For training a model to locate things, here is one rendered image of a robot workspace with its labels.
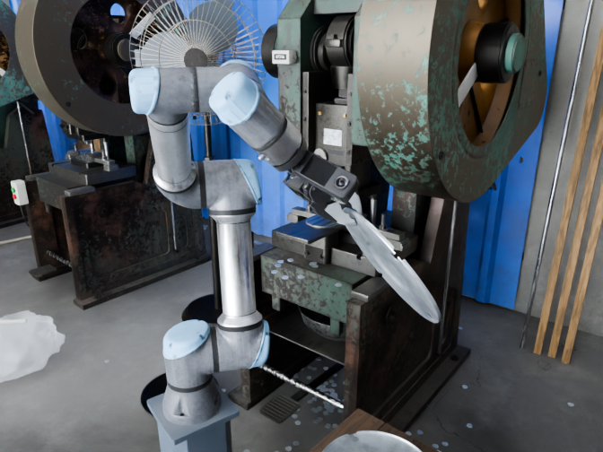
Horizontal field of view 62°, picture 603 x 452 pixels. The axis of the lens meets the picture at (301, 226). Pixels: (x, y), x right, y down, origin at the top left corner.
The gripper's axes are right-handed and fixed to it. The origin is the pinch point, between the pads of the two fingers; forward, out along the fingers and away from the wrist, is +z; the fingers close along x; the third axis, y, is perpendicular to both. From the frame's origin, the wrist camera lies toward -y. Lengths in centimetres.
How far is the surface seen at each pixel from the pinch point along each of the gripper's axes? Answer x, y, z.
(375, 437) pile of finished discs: 36, 8, 58
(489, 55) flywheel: -60, 20, 19
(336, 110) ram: -35, 64, 19
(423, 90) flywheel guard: -33.0, 10.9, 1.9
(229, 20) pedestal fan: -53, 138, -5
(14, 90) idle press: 30, 362, -29
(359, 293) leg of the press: 7, 36, 49
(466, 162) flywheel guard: -37, 20, 35
